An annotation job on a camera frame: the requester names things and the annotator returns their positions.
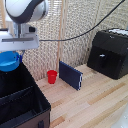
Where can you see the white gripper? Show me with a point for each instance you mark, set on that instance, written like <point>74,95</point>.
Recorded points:
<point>16,41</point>

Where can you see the dark blue rectangular panel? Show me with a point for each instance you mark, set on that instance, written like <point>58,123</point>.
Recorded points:
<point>70,75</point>

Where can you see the open black carrying case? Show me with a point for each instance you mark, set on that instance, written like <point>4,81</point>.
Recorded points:
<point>20,100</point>

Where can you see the blue plastic bowl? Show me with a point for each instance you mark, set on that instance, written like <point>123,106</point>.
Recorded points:
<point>7,62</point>

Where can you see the small red cup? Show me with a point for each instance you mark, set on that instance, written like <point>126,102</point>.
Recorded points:
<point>52,76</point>

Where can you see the woven bamboo screen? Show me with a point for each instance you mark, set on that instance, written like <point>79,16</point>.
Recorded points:
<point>80,20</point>

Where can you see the wooden pole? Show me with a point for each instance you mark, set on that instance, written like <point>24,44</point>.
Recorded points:
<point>61,33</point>

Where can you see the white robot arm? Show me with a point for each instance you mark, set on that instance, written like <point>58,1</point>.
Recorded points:
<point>25,10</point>

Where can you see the black box with lid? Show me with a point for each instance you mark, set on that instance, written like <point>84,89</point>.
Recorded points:
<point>110,53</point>

